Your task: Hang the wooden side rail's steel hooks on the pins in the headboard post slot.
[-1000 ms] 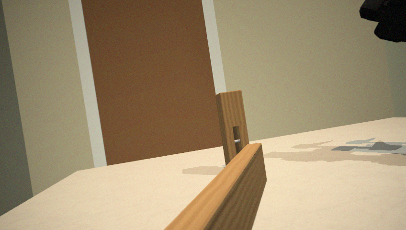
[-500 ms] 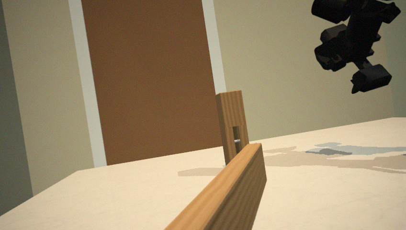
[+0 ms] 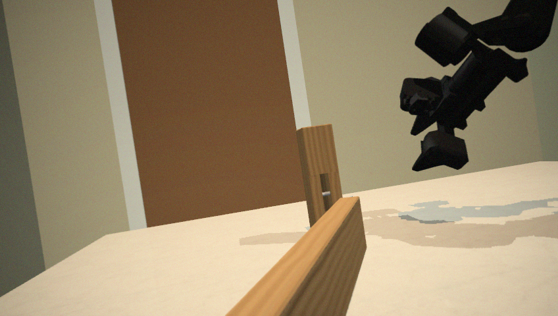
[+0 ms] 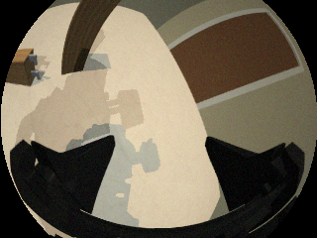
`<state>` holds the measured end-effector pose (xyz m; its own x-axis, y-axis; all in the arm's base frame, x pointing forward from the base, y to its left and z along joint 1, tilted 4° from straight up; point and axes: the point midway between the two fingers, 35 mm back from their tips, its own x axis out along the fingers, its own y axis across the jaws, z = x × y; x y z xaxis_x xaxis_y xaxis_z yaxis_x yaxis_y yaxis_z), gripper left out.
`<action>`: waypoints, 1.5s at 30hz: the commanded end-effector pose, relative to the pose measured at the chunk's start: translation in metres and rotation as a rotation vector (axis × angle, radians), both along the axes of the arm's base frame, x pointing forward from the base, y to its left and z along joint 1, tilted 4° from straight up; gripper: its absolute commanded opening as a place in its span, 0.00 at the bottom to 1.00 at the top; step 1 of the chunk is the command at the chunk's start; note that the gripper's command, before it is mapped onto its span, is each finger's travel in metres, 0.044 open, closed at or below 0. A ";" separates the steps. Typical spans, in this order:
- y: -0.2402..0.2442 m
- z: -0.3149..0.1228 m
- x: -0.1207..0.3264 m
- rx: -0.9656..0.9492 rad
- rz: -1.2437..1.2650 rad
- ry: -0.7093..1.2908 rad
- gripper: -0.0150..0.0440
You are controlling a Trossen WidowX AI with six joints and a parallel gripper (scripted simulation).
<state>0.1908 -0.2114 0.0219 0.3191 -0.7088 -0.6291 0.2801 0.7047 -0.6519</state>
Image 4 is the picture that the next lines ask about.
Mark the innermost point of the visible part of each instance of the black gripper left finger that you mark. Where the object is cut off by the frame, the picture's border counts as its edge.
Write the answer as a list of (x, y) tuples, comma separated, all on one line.
[(81, 170)]

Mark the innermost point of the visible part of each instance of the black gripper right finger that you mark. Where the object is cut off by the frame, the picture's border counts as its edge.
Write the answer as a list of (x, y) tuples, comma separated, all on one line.
[(238, 170)]

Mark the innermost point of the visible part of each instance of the wooden slotted post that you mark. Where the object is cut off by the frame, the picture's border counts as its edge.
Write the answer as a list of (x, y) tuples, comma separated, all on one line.
[(89, 17)]

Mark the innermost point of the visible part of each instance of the brown wooden rail with end hook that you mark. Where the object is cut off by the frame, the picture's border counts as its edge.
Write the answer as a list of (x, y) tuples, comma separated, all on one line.
[(22, 68)]

